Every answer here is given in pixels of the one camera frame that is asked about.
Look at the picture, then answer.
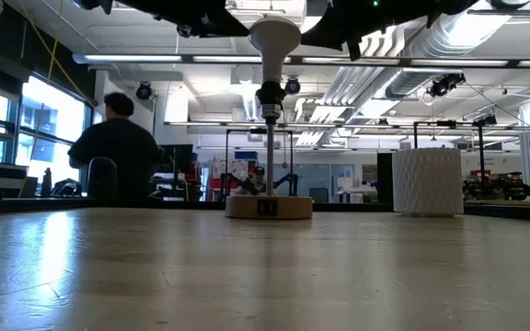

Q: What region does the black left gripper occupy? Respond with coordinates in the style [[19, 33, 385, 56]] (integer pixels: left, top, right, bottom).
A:
[[121, 0, 250, 39]]

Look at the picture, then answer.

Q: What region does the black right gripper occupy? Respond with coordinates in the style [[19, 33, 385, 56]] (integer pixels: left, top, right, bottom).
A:
[[300, 0, 436, 61]]

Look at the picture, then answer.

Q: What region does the white light bulb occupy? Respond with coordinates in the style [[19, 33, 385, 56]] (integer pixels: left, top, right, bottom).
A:
[[248, 16, 302, 85]]

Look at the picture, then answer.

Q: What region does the lamp stand with wooden base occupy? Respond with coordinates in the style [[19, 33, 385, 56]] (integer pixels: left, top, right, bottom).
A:
[[225, 80, 314, 220]]

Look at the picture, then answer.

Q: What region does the long ceiling light strip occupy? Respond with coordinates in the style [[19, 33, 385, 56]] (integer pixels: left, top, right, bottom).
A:
[[72, 52, 530, 68]]

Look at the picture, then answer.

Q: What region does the black ceiling-mounted device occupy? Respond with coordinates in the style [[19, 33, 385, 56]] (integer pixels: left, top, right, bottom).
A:
[[428, 72, 467, 98]]

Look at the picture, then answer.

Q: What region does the black monitor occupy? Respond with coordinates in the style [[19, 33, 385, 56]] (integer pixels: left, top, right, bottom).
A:
[[158, 143, 194, 175]]

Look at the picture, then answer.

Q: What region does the black cabinet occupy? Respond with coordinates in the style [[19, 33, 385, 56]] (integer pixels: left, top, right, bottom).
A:
[[376, 152, 394, 204]]

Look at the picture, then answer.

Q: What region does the person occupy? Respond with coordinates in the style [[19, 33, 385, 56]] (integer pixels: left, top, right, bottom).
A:
[[67, 91, 161, 201], [245, 165, 269, 196]]

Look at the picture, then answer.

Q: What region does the black pole stand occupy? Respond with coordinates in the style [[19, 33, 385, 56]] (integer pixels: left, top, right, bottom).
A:
[[412, 114, 499, 199]]

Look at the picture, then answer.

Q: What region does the black chair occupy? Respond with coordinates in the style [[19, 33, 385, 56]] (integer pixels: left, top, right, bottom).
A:
[[86, 156, 118, 201]]

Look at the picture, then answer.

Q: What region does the red black background robot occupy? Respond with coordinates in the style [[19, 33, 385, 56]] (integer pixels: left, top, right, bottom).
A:
[[462, 167, 529, 201]]

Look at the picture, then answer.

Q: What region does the dark bag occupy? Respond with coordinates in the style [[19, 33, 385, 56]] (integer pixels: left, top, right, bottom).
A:
[[52, 177, 83, 198]]

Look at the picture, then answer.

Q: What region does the dark water bottle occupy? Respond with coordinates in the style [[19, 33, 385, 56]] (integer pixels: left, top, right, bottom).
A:
[[41, 167, 53, 198]]

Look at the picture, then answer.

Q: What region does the silver ventilation duct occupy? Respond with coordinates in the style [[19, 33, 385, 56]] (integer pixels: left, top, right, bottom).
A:
[[407, 8, 494, 59]]

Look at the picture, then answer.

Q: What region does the yellow cable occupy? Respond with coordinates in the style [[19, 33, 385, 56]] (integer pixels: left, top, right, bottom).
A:
[[17, 0, 96, 199]]

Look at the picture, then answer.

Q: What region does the black table edge rail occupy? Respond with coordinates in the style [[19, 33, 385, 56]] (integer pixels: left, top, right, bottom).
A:
[[0, 197, 530, 223]]

